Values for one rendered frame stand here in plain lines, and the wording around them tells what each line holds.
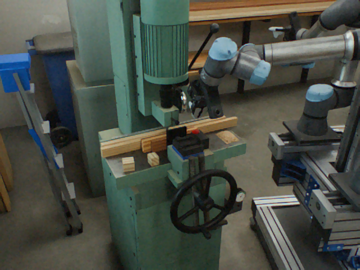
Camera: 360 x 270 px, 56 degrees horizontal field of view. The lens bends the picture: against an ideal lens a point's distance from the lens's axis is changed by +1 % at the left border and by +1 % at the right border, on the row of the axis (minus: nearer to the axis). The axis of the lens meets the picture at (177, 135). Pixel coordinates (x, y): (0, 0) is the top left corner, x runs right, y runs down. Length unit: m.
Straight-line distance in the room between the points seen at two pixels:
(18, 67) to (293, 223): 1.75
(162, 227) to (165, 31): 0.83
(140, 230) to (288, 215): 1.06
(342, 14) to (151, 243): 1.30
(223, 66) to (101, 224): 1.65
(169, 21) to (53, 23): 2.45
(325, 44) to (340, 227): 0.72
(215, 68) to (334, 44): 0.39
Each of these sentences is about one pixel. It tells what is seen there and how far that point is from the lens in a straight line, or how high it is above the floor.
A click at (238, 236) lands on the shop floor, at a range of 2.33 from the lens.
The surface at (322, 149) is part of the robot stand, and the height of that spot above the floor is 0.73.
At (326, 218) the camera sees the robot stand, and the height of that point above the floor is 0.74.
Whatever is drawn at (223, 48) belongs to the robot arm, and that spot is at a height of 1.39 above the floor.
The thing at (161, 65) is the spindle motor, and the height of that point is 1.27.
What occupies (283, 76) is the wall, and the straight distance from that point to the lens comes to 4.84.
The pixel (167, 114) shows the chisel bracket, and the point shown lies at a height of 1.06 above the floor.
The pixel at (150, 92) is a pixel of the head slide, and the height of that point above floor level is 1.11.
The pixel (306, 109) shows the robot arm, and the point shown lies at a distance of 1.81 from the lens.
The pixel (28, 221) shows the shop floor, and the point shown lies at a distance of 2.60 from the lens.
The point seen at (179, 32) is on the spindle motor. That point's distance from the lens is 1.25.
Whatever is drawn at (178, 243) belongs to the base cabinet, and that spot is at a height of 0.44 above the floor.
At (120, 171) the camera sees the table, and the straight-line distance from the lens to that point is 1.32.
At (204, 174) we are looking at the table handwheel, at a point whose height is 0.95.
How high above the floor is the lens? 1.65
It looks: 29 degrees down
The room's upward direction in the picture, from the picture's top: straight up
